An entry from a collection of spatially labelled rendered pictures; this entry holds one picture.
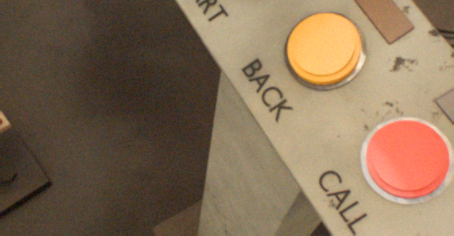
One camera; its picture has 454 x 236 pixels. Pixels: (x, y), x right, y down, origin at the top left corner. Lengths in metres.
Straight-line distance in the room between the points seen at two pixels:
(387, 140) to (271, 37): 0.09
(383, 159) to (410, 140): 0.02
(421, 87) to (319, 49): 0.06
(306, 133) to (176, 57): 0.70
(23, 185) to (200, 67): 0.32
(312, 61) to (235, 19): 0.06
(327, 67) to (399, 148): 0.06
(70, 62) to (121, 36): 0.09
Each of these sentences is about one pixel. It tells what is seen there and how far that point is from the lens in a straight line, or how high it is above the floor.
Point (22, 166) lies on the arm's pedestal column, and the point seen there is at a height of 0.02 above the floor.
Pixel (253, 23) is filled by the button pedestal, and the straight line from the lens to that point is 0.40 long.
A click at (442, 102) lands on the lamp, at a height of 0.61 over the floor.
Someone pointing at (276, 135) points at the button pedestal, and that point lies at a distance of 0.38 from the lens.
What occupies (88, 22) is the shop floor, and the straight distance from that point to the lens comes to 1.09.
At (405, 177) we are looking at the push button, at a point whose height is 0.61.
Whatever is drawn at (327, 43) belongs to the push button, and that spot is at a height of 0.61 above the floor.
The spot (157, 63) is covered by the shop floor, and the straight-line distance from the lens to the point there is 1.05.
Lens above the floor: 0.93
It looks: 66 degrees down
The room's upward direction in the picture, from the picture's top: 9 degrees clockwise
